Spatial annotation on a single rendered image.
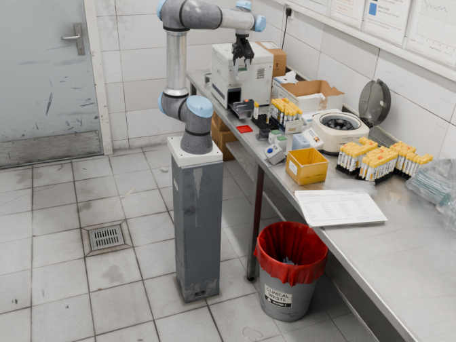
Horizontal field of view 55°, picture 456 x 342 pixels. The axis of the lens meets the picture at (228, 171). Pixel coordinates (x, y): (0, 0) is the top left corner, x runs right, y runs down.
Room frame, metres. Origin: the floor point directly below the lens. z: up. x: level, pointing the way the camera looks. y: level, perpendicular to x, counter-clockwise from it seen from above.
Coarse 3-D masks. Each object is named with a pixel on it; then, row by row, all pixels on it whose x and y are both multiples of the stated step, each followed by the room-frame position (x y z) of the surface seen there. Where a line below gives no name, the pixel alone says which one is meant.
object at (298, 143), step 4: (296, 136) 1.80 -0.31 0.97; (300, 136) 1.80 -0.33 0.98; (292, 140) 1.82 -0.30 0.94; (296, 140) 1.78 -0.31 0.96; (300, 140) 1.76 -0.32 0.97; (304, 140) 1.76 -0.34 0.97; (292, 144) 1.81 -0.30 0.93; (296, 144) 1.78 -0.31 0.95; (300, 144) 1.74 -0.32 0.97; (304, 144) 1.73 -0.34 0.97; (308, 144) 1.73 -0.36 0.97; (292, 148) 1.81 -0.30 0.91; (296, 148) 1.77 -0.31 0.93; (300, 148) 1.73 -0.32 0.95; (304, 148) 1.73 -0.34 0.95
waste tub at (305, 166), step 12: (288, 156) 1.64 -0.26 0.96; (300, 156) 1.67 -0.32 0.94; (312, 156) 1.69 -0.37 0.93; (288, 168) 1.63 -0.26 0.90; (300, 168) 1.54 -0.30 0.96; (312, 168) 1.55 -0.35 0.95; (324, 168) 1.57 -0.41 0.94; (300, 180) 1.53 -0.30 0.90; (312, 180) 1.55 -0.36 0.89; (324, 180) 1.58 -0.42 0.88
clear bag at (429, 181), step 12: (420, 168) 1.54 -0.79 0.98; (432, 168) 1.50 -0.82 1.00; (444, 168) 1.48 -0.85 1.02; (408, 180) 1.57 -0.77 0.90; (420, 180) 1.51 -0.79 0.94; (432, 180) 1.48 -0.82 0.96; (444, 180) 1.45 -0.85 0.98; (420, 192) 1.50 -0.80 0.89; (432, 192) 1.46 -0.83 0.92; (444, 192) 1.43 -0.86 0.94
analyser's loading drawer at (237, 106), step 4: (232, 100) 2.34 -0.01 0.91; (236, 100) 2.34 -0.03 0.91; (232, 104) 2.28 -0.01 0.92; (236, 104) 2.24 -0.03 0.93; (240, 104) 2.25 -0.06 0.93; (232, 108) 2.24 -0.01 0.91; (236, 108) 2.23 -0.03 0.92; (240, 108) 2.20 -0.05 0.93; (244, 108) 2.21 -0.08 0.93; (236, 112) 2.18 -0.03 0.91; (240, 112) 2.14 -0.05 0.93; (244, 112) 2.15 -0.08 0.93; (248, 112) 2.16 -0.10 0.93; (240, 116) 2.14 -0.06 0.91; (244, 116) 2.15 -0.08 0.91; (248, 116) 2.16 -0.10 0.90
